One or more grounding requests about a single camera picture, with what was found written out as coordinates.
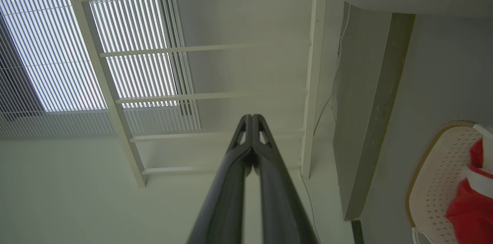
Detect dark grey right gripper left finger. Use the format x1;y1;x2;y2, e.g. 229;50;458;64
187;114;253;244

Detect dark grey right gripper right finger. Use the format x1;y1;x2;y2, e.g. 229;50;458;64
253;114;319;244

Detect cream perforated laundry basket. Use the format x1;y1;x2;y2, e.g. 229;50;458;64
405;120;493;244

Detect black baseboard strip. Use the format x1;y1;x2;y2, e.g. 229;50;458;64
351;220;365;244

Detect grey raised floor step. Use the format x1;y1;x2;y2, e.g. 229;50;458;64
332;2;416;221

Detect red and white garment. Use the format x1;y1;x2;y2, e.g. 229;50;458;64
445;136;493;244

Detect white window blinds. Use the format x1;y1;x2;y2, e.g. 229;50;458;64
0;0;201;139

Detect pale thin cable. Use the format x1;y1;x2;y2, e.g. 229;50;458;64
300;3;352;244

